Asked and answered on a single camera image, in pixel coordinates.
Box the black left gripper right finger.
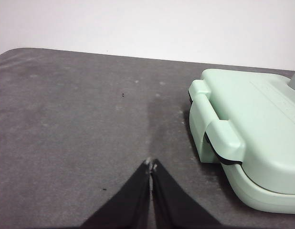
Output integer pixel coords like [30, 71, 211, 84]
[151, 158, 225, 229]

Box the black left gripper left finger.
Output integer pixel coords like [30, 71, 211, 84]
[79, 158, 152, 229]

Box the mint green hinged grill cover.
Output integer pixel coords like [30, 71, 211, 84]
[188, 68, 295, 195]

